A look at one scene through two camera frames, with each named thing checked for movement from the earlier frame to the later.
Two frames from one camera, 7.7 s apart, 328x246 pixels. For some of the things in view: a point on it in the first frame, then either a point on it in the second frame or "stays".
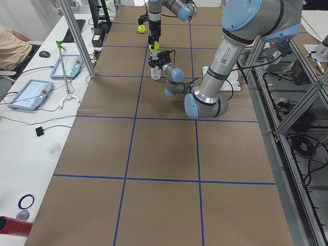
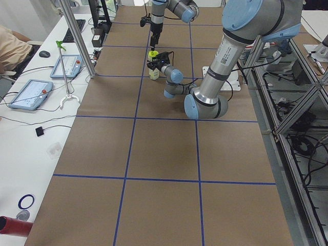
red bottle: [15, 227] stays
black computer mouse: [44, 54] stays
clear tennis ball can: [156, 72] stays
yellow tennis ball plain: [141, 28] -> [152, 53]
